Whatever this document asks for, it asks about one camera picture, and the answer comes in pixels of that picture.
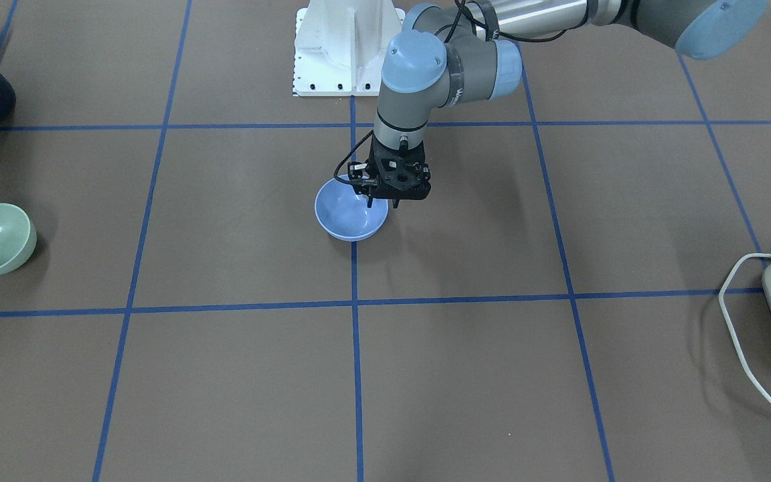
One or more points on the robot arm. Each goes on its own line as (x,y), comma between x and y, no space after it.
(445,57)

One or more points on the blue bowl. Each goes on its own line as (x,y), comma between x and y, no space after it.
(346,215)

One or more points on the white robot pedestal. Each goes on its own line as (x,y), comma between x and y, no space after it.
(340,45)

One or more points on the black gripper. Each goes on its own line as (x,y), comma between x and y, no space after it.
(361,181)

